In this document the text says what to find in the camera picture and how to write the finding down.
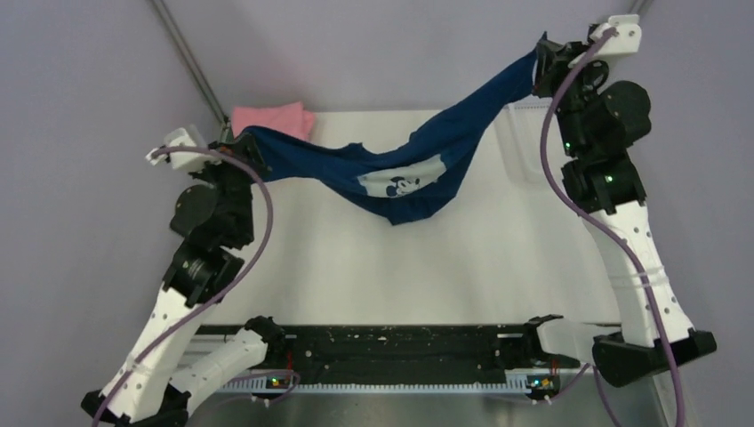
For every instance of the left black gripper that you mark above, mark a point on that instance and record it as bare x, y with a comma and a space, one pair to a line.
246, 149

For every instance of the navy blue printed t-shirt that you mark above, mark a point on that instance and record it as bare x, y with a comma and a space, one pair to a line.
417, 179

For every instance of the vertical metal post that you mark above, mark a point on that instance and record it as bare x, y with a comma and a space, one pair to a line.
188, 59
639, 7

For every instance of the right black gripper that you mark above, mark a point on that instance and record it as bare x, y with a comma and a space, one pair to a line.
553, 60

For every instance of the pink folded t-shirt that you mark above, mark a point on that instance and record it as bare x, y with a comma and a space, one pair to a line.
292, 119

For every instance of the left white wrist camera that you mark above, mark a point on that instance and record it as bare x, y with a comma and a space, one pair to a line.
185, 150

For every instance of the white plastic basket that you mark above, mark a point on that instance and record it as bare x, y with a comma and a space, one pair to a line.
518, 127

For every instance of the right vertical metal post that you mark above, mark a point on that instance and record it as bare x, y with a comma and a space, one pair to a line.
639, 7

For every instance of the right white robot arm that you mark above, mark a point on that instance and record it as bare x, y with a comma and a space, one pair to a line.
655, 334

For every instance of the left vertical metal post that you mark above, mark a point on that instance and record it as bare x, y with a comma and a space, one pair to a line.
188, 59

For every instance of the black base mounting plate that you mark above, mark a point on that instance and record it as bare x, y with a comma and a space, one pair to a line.
408, 355

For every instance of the white slotted cable duct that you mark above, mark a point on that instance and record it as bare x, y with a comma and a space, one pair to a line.
516, 383

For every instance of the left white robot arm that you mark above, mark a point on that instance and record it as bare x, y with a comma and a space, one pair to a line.
149, 389

